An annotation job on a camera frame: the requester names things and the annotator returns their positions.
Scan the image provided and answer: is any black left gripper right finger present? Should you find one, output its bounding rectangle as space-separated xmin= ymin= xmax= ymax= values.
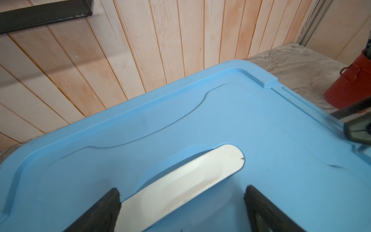
xmin=244 ymin=185 xmax=304 ymax=232

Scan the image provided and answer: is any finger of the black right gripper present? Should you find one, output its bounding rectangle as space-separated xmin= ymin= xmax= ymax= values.
xmin=331 ymin=97 xmax=371 ymax=119
xmin=344 ymin=113 xmax=371 ymax=145

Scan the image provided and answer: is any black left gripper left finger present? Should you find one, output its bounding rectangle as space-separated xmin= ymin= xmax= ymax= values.
xmin=65 ymin=188 xmax=121 ymax=232

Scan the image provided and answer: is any blue plastic bin lid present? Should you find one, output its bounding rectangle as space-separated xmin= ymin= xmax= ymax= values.
xmin=1 ymin=60 xmax=371 ymax=232

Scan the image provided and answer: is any red pencil cup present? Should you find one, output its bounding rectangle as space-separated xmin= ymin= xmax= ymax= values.
xmin=324 ymin=51 xmax=371 ymax=109

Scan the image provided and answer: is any black wire mesh basket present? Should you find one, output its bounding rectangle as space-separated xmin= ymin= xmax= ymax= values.
xmin=1 ymin=0 xmax=94 ymax=34

